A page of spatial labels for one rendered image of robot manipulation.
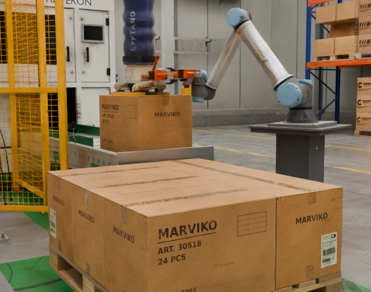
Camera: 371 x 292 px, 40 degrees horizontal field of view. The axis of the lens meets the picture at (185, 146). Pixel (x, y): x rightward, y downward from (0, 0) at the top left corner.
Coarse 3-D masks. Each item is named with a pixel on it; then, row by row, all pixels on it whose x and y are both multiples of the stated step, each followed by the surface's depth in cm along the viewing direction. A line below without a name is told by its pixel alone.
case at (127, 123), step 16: (112, 96) 347; (128, 96) 328; (144, 96) 319; (160, 96) 325; (176, 96) 332; (112, 112) 349; (128, 112) 330; (144, 112) 320; (160, 112) 326; (176, 112) 333; (112, 128) 350; (128, 128) 331; (144, 128) 321; (160, 128) 327; (176, 128) 334; (112, 144) 352; (128, 144) 333; (144, 144) 322; (160, 144) 328; (176, 144) 335
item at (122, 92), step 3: (123, 90) 351; (111, 93) 356; (114, 93) 352; (117, 93) 348; (120, 93) 344; (123, 93) 340; (126, 93) 336; (129, 93) 333; (132, 93) 330; (135, 93) 331; (138, 93) 332; (141, 93) 334; (144, 93) 335
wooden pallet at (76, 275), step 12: (60, 252) 267; (60, 264) 274; (72, 264) 251; (60, 276) 270; (72, 276) 265; (84, 276) 238; (336, 276) 233; (72, 288) 253; (84, 288) 239; (96, 288) 229; (288, 288) 218; (300, 288) 222; (312, 288) 226; (324, 288) 231; (336, 288) 234
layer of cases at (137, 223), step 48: (48, 192) 280; (96, 192) 221; (144, 192) 220; (192, 192) 219; (240, 192) 219; (288, 192) 218; (336, 192) 228; (96, 240) 222; (144, 240) 182; (192, 240) 190; (240, 240) 202; (288, 240) 216; (336, 240) 231; (144, 288) 184; (192, 288) 192; (240, 288) 204
